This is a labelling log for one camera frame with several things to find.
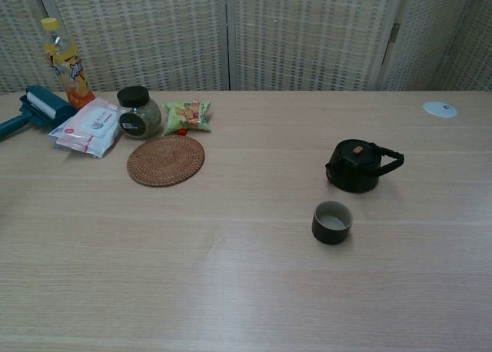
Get teal lint roller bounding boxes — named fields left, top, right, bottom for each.
left=0, top=85, right=78, bottom=142

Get green snack bag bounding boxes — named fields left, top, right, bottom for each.
left=163, top=100, right=213, bottom=135

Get glass jar with black lid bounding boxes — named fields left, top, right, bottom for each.
left=116, top=86, right=162, bottom=140

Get woven folding screen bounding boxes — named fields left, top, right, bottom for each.
left=0, top=0, right=492, bottom=95

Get orange drink bottle yellow cap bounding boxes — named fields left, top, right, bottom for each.
left=41, top=17, right=96, bottom=111

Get grey round cable grommet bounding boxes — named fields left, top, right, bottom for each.
left=422, top=100, right=459, bottom=118

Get pink wet wipes pack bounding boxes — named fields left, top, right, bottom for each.
left=53, top=97, right=123, bottom=159

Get grey round bowl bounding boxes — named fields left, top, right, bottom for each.
left=311, top=200, right=354, bottom=246

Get round woven rattan coaster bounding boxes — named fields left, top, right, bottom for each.
left=126, top=134, right=206, bottom=188

